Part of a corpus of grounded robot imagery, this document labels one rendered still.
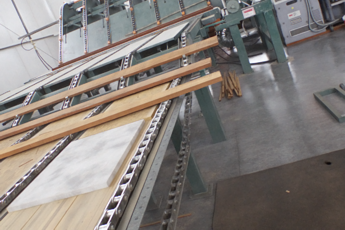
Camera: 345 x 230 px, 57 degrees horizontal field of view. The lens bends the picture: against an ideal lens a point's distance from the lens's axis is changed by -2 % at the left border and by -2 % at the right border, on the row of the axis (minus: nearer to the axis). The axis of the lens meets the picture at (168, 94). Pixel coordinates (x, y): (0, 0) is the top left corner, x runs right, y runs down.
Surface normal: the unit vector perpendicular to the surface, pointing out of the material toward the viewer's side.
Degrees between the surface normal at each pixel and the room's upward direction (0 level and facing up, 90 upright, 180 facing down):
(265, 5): 90
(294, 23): 90
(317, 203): 0
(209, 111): 90
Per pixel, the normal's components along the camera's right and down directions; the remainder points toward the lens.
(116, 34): -0.36, -0.40
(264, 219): -0.36, -0.91
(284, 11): -0.15, 0.30
